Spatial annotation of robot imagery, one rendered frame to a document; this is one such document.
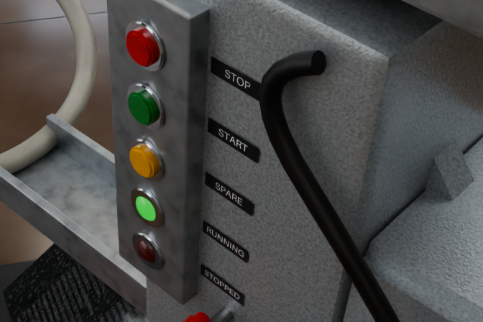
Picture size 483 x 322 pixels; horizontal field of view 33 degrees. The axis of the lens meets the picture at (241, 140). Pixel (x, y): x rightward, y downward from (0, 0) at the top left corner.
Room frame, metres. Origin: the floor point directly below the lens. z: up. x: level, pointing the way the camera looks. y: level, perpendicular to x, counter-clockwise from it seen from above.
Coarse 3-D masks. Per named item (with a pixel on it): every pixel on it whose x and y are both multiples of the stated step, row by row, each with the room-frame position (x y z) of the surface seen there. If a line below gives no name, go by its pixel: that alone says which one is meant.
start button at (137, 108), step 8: (136, 96) 0.45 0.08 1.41; (144, 96) 0.45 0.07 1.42; (128, 104) 0.45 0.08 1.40; (136, 104) 0.45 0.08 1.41; (144, 104) 0.44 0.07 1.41; (152, 104) 0.44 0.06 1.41; (136, 112) 0.45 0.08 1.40; (144, 112) 0.44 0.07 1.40; (152, 112) 0.44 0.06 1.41; (144, 120) 0.44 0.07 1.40; (152, 120) 0.44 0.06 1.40
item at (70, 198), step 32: (64, 128) 0.81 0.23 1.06; (64, 160) 0.79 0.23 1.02; (96, 160) 0.77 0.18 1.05; (0, 192) 0.71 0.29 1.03; (32, 192) 0.68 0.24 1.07; (64, 192) 0.73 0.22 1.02; (96, 192) 0.74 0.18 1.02; (32, 224) 0.67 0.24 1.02; (64, 224) 0.64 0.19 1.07; (96, 224) 0.68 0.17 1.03; (96, 256) 0.60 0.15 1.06; (128, 288) 0.57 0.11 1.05
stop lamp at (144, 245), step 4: (140, 240) 0.45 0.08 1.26; (140, 244) 0.45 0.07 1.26; (144, 244) 0.45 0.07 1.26; (140, 248) 0.45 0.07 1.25; (144, 248) 0.45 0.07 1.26; (148, 248) 0.45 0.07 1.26; (140, 252) 0.45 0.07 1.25; (144, 252) 0.44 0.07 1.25; (148, 252) 0.44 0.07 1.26; (152, 252) 0.44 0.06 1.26; (140, 256) 0.45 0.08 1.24; (144, 256) 0.44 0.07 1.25; (148, 256) 0.44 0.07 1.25; (152, 256) 0.44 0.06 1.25; (144, 260) 0.45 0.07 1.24; (148, 260) 0.44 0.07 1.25; (152, 260) 0.44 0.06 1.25
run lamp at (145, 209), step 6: (138, 198) 0.45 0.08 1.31; (144, 198) 0.45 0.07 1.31; (138, 204) 0.45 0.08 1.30; (144, 204) 0.45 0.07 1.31; (150, 204) 0.45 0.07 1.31; (138, 210) 0.45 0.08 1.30; (144, 210) 0.44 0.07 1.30; (150, 210) 0.44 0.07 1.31; (144, 216) 0.44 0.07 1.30; (150, 216) 0.44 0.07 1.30
